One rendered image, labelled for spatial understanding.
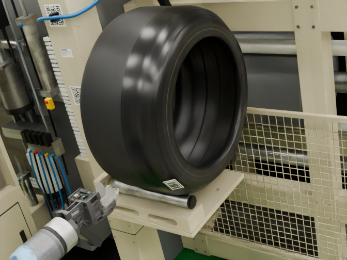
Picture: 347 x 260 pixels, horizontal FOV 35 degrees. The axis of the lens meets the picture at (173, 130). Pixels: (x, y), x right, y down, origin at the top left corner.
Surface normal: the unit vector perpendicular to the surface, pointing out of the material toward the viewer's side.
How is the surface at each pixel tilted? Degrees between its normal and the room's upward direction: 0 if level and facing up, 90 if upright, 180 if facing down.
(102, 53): 38
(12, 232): 90
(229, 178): 0
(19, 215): 90
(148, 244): 90
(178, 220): 90
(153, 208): 0
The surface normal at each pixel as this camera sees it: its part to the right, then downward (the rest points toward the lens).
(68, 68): -0.54, 0.48
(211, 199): -0.20, -0.87
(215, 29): 0.81, -0.07
